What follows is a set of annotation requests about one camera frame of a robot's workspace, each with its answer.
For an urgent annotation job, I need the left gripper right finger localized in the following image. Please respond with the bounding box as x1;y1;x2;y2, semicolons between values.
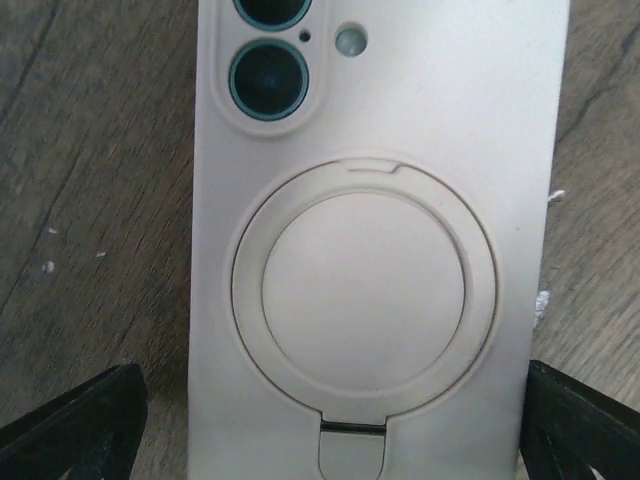
519;360;639;479

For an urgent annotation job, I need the beige phone case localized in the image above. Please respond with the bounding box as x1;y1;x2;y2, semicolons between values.
187;1;570;479

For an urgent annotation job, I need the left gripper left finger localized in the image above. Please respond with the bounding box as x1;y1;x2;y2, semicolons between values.
1;364;147;479

